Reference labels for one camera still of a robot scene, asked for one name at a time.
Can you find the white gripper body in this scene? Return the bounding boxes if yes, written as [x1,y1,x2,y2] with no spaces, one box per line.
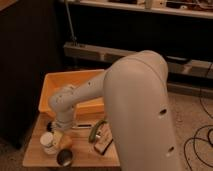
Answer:
[51,120,74,132]

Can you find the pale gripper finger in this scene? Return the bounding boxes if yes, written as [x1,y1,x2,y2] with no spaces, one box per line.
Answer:
[57,131,64,139]
[52,132,59,147]

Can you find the yellow apple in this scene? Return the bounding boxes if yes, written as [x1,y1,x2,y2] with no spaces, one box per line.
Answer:
[59,135,73,149]

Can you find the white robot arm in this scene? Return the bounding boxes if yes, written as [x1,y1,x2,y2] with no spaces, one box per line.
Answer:
[49,50,182,171]

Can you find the metal cup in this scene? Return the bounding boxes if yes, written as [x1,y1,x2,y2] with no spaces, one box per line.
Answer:
[56,149,73,167]

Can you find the green cucumber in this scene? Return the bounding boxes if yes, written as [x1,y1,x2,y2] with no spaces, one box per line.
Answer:
[88,119,107,143]

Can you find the wooden block with black edge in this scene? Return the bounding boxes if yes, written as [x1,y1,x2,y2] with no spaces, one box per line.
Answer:
[94,129,113,155]

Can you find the yellow plastic bin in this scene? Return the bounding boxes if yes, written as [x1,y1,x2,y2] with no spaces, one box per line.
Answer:
[38,69,104,117]

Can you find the vertical metal pipe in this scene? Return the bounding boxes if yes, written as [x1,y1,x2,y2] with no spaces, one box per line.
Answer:
[64,0,77,45]

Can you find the upper shelf with clutter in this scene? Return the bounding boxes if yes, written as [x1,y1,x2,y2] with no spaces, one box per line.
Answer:
[59,0,213,19]

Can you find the white handled dish brush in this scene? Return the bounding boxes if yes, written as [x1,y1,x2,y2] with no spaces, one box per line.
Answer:
[46,122,92,132]

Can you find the grey metal rail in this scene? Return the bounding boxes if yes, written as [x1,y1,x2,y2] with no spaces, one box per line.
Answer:
[63,42,213,80]

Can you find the black floor cables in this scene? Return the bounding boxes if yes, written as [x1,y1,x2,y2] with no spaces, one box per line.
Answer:
[183,63,213,171]

